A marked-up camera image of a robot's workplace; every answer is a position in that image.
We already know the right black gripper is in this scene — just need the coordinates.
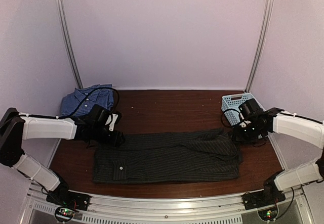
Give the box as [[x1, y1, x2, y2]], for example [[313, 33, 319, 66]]
[[232, 121, 265, 144]]

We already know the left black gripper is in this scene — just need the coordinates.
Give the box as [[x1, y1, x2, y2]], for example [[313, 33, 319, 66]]
[[92, 125, 126, 148]]

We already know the blue checked shirt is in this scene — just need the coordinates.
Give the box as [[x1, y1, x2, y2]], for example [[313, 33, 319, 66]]
[[60, 84, 114, 117]]

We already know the black pinstriped long sleeve shirt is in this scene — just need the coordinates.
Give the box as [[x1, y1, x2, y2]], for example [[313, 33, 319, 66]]
[[93, 128, 243, 184]]

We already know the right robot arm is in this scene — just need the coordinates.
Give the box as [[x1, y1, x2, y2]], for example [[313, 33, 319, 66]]
[[232, 98, 323, 205]]

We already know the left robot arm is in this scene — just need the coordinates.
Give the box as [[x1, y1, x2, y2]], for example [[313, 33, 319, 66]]
[[1, 105, 125, 206]]

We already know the light blue perforated plastic basket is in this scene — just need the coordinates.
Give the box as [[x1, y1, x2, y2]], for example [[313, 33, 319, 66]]
[[220, 93, 264, 128]]

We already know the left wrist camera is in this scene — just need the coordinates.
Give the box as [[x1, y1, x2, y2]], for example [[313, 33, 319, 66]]
[[105, 112, 122, 131]]

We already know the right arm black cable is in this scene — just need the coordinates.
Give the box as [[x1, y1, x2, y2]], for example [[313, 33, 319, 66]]
[[221, 109, 244, 131]]

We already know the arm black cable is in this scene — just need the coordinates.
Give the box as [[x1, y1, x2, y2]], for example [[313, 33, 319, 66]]
[[221, 109, 244, 131], [70, 87, 120, 120]]

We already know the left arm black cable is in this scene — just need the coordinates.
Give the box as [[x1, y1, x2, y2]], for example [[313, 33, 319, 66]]
[[70, 87, 120, 120]]

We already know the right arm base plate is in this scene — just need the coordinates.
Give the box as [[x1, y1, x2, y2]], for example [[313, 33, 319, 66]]
[[241, 190, 286, 222]]

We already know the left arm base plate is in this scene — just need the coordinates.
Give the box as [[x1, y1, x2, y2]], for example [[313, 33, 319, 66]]
[[46, 192, 90, 223]]

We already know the aluminium front rail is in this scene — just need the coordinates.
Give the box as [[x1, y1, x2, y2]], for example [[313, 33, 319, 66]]
[[24, 181, 312, 224]]

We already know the right aluminium corner post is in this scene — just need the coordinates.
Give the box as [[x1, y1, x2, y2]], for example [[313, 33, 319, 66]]
[[245, 0, 274, 93]]

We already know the aluminium corner post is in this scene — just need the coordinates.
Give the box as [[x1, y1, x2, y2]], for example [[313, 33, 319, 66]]
[[245, 0, 274, 93], [56, 0, 83, 89]]

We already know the left aluminium corner post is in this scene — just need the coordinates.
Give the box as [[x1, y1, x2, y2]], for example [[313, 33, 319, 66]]
[[56, 0, 83, 89]]

